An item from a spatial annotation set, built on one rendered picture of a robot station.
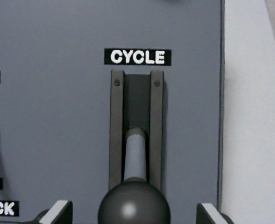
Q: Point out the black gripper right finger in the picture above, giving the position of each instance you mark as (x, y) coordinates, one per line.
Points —
(207, 214)

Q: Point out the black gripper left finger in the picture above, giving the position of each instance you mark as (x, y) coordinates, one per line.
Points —
(60, 213)

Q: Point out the dark grey console panel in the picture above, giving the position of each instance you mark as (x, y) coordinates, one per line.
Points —
(57, 60)

